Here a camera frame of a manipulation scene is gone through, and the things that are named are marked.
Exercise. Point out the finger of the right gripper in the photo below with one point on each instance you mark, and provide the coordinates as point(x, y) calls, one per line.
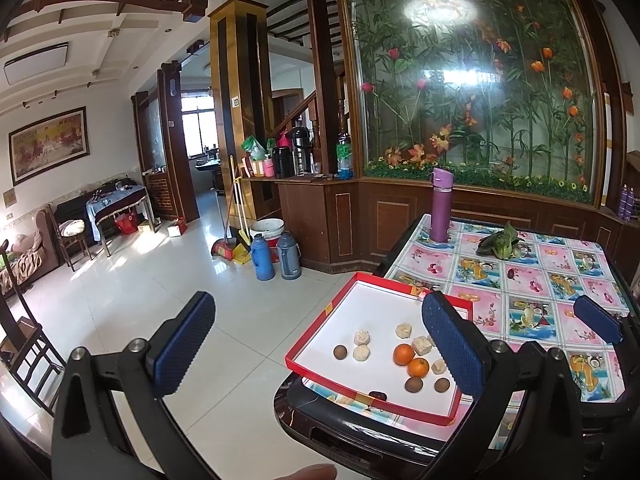
point(599, 320)

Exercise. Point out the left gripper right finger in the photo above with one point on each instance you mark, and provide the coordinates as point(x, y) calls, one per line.
point(524, 421)

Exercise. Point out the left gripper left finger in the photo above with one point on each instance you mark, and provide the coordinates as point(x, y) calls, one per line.
point(89, 440)

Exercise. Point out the brown kiwi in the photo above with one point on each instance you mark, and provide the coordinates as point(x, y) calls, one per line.
point(442, 385)
point(414, 384)

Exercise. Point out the beige biscuit chunk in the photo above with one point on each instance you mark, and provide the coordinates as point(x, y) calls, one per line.
point(422, 345)
point(403, 330)
point(439, 367)

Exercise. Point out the smaller orange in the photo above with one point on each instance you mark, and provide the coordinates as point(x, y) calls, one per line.
point(418, 368)

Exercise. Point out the large orange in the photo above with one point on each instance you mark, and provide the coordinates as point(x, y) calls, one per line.
point(403, 354)

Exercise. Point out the dark black date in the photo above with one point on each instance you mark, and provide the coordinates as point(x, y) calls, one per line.
point(377, 395)

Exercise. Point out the beige biscuit chunk top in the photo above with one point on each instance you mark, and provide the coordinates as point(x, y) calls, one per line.
point(403, 330)

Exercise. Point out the round brown biscuit front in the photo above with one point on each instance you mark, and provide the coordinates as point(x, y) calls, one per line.
point(361, 353)

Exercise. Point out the tan biscuit chunk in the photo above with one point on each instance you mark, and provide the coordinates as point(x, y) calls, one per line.
point(361, 337)

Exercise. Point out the small brown round fruit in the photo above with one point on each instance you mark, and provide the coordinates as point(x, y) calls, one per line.
point(340, 352)

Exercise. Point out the person left hand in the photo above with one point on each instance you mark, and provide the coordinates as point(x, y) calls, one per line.
point(313, 472)

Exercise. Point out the colourful fruit print tablecloth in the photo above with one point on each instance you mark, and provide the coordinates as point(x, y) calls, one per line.
point(537, 305)

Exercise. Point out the wooden chair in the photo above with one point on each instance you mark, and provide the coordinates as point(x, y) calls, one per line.
point(26, 352)

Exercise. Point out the purple spray bottles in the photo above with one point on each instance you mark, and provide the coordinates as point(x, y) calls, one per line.
point(625, 207)

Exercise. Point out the green bok choy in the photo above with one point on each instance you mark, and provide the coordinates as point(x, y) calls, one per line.
point(500, 244)

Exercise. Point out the red white tray box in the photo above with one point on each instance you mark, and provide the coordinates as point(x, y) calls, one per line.
point(377, 305)

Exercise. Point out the purple thermos bottle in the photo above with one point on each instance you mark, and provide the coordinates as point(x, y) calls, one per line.
point(443, 182)

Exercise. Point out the broom and dustpan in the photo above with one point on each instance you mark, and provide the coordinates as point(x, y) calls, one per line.
point(234, 246)

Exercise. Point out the blue thermos flask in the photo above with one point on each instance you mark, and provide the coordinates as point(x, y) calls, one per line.
point(260, 254)

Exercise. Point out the side table with cloth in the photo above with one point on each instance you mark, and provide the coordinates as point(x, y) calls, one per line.
point(111, 204)

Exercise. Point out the grey thermos flask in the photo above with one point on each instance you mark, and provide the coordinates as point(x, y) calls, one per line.
point(288, 252)

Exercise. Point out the white bucket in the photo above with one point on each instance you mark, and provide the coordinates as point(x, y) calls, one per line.
point(270, 229)

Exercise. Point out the glass bamboo flower partition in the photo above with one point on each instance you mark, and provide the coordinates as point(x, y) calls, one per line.
point(505, 94)

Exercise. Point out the green plastic bottle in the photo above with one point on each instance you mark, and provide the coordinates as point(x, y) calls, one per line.
point(344, 156)

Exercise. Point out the black kettle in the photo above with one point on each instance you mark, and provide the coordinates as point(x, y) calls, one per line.
point(302, 150)

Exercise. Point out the framed wall painting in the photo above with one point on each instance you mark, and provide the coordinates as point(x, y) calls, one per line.
point(47, 144)

